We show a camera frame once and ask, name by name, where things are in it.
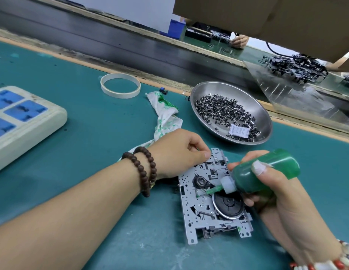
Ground person's left hand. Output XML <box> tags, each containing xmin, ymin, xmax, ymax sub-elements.
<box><xmin>149</xmin><ymin>129</ymin><xmax>212</xmax><ymax>180</ymax></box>

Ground person's right hand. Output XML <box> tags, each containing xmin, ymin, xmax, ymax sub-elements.
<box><xmin>228</xmin><ymin>150</ymin><xmax>344</xmax><ymax>265</ymax></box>

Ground white green-stained cloth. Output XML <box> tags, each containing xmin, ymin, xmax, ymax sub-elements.
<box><xmin>119</xmin><ymin>90</ymin><xmax>183</xmax><ymax>162</ymax></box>

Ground pile of small metal parts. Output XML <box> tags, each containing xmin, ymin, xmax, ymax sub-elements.
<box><xmin>195</xmin><ymin>94</ymin><xmax>261</xmax><ymax>142</ymax></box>

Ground green glue squeeze bottle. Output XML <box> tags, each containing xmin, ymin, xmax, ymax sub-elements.
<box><xmin>205</xmin><ymin>149</ymin><xmax>302</xmax><ymax>196</ymax></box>

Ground metal mechanism chassis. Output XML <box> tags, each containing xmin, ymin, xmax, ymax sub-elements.
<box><xmin>178</xmin><ymin>148</ymin><xmax>254</xmax><ymax>245</ymax></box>

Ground round metal bowl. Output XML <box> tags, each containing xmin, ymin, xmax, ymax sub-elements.
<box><xmin>189</xmin><ymin>81</ymin><xmax>273</xmax><ymax>146</ymax></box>

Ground finished mechanisms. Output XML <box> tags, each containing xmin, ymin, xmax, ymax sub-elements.
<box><xmin>259</xmin><ymin>53</ymin><xmax>329</xmax><ymax>85</ymax></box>

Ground black conveyor belt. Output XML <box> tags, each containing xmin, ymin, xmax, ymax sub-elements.
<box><xmin>0</xmin><ymin>0</ymin><xmax>349</xmax><ymax>119</ymax></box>

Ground person's left forearm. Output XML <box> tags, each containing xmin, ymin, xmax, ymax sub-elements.
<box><xmin>0</xmin><ymin>160</ymin><xmax>142</xmax><ymax>270</ymax></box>

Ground clear plastic sheet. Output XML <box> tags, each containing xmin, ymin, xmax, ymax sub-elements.
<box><xmin>243</xmin><ymin>59</ymin><xmax>349</xmax><ymax>133</ymax></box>

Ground black flat box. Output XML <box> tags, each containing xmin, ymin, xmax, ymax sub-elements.
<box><xmin>186</xmin><ymin>26</ymin><xmax>212</xmax><ymax>44</ymax></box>

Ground blue plastic bin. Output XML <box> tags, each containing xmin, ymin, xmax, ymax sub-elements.
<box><xmin>166</xmin><ymin>19</ymin><xmax>186</xmax><ymax>40</ymax></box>

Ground white paper sign red text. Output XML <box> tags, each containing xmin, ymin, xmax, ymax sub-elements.
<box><xmin>68</xmin><ymin>0</ymin><xmax>176</xmax><ymax>34</ymax></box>

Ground white blue power strip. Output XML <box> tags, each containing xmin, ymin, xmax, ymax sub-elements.
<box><xmin>0</xmin><ymin>86</ymin><xmax>68</xmax><ymax>175</ymax></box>

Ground brown cardboard panel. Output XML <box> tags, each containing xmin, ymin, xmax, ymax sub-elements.
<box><xmin>173</xmin><ymin>0</ymin><xmax>349</xmax><ymax>74</ymax></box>

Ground brown bead bracelet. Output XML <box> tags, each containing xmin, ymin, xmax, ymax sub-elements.
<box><xmin>121</xmin><ymin>146</ymin><xmax>158</xmax><ymax>198</ymax></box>

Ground red white bead bracelet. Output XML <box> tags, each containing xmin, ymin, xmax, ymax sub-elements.
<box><xmin>290</xmin><ymin>240</ymin><xmax>349</xmax><ymax>270</ymax></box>

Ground white tape ring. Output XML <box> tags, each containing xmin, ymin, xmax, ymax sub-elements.
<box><xmin>100</xmin><ymin>73</ymin><xmax>142</xmax><ymax>99</ymax></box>

